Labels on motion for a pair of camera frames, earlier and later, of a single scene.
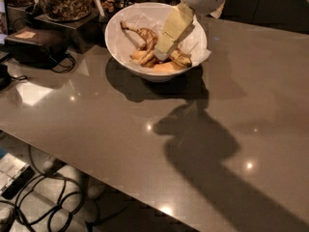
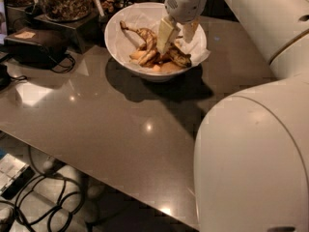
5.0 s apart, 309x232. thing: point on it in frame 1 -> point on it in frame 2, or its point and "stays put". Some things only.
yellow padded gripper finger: x=217 y=13 -> x=189 y=30
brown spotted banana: x=182 y=58 stays put
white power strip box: x=14 y=174 stays put
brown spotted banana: x=151 y=39 stays put
